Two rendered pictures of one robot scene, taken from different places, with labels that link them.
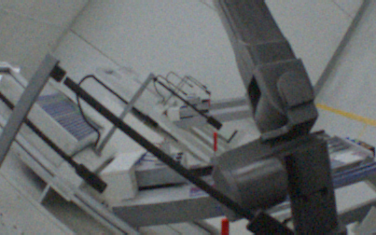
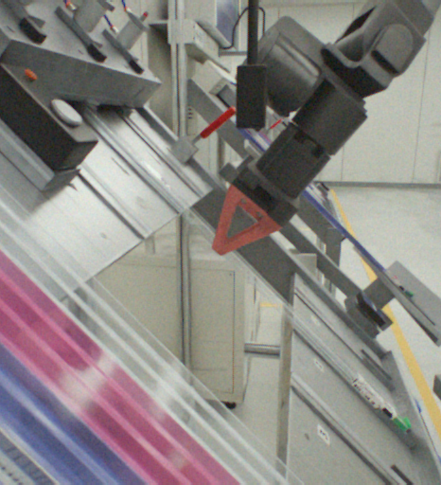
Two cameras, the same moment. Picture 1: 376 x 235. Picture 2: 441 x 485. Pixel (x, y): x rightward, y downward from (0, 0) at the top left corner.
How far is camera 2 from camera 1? 0.30 m
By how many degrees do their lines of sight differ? 16
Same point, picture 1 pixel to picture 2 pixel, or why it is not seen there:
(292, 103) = (380, 49)
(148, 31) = not seen: hidden behind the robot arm
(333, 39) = (383, 176)
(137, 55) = not seen: hidden behind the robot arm
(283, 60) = (411, 23)
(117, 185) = (208, 76)
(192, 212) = (225, 130)
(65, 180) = (181, 30)
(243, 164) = (293, 44)
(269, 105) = (359, 34)
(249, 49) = not seen: outside the picture
